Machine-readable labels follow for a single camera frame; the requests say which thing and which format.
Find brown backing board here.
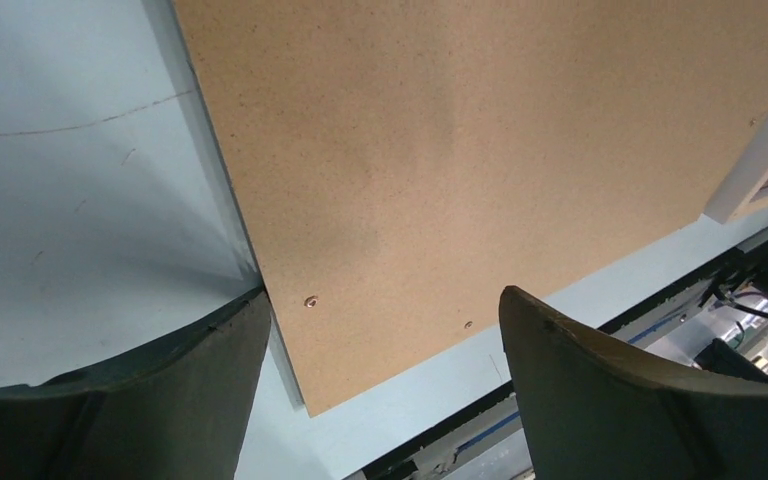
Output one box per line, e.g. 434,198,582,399
174,1,768,415

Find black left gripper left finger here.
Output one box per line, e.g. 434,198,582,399
0,290,271,479

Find front aluminium rail frame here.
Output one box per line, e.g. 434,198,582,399
344,231,768,480

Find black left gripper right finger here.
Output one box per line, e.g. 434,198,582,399
498,286,768,479

